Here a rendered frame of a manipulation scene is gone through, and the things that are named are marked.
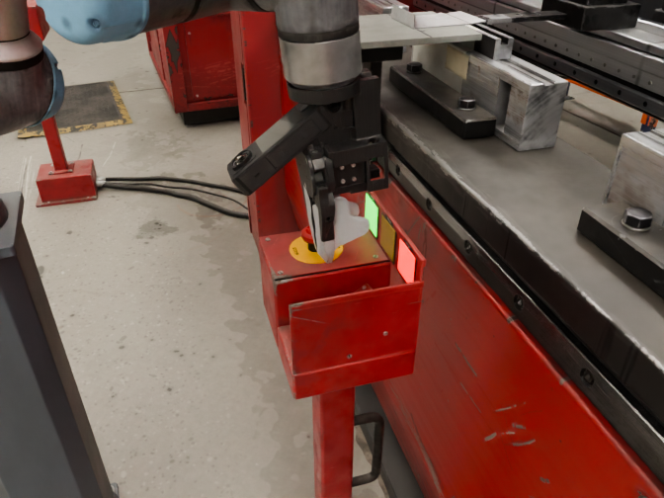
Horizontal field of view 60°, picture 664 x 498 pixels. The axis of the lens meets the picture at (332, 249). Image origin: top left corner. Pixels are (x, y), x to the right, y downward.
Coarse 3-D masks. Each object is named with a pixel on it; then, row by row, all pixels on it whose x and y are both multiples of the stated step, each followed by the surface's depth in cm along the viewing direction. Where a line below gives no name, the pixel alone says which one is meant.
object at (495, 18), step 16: (544, 0) 103; (560, 0) 99; (576, 0) 96; (592, 0) 94; (608, 0) 95; (624, 0) 96; (480, 16) 96; (496, 16) 96; (512, 16) 96; (528, 16) 96; (544, 16) 97; (560, 16) 97; (576, 16) 96; (592, 16) 94; (608, 16) 95; (624, 16) 96
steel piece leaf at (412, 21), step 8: (392, 8) 96; (400, 8) 93; (392, 16) 96; (400, 16) 93; (408, 16) 91; (416, 16) 97; (424, 16) 97; (432, 16) 97; (440, 16) 97; (448, 16) 97; (408, 24) 91; (416, 24) 92; (424, 24) 92; (432, 24) 92; (440, 24) 92; (448, 24) 92; (456, 24) 92; (464, 24) 92
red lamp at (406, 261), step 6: (402, 246) 69; (402, 252) 70; (408, 252) 68; (402, 258) 70; (408, 258) 68; (414, 258) 66; (402, 264) 70; (408, 264) 68; (414, 264) 67; (402, 270) 71; (408, 270) 69; (402, 276) 71; (408, 276) 69; (408, 282) 69
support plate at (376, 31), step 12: (420, 12) 101; (432, 12) 101; (360, 24) 93; (372, 24) 93; (384, 24) 93; (396, 24) 93; (372, 36) 86; (384, 36) 86; (396, 36) 86; (408, 36) 86; (420, 36) 86; (432, 36) 86; (444, 36) 86; (456, 36) 87; (468, 36) 87; (480, 36) 88
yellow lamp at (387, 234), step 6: (384, 222) 74; (384, 228) 75; (390, 228) 72; (384, 234) 75; (390, 234) 73; (384, 240) 75; (390, 240) 73; (384, 246) 76; (390, 246) 73; (390, 252) 74; (390, 258) 74
